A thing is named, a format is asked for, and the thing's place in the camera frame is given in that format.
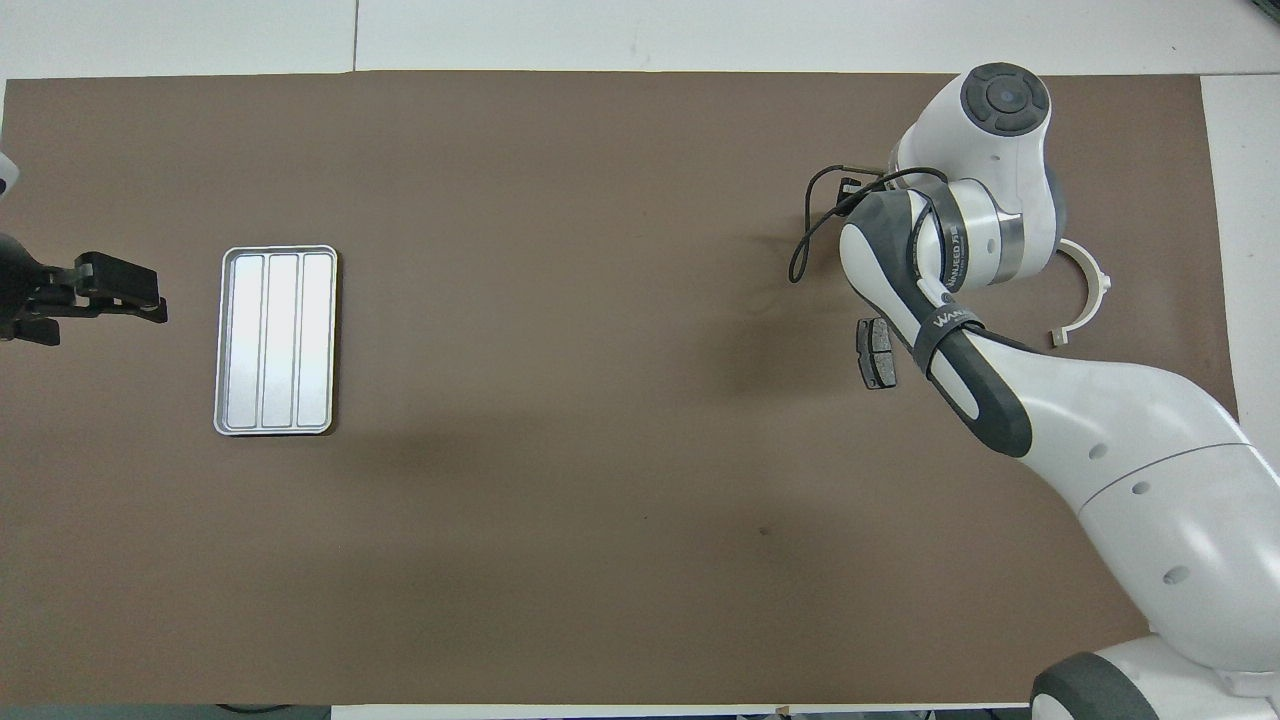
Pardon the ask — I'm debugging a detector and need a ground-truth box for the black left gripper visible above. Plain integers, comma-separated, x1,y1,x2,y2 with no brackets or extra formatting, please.
0,232,169,346

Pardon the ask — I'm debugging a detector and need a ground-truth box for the silver metal tray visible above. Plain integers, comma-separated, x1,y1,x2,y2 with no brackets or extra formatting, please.
213,245,339,437

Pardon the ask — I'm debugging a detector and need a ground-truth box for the short rectangular grey brake pad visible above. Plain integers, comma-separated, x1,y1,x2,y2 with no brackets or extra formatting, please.
856,317,898,391

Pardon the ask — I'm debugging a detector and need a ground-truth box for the brown table mat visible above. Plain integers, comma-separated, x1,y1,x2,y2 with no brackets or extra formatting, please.
0,70,1271,706

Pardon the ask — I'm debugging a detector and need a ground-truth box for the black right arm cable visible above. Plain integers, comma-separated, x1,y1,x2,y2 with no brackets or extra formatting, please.
788,165,946,287

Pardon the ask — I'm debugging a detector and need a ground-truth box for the white curved plastic bracket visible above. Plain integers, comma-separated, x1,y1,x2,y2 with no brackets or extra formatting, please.
1046,238,1113,348

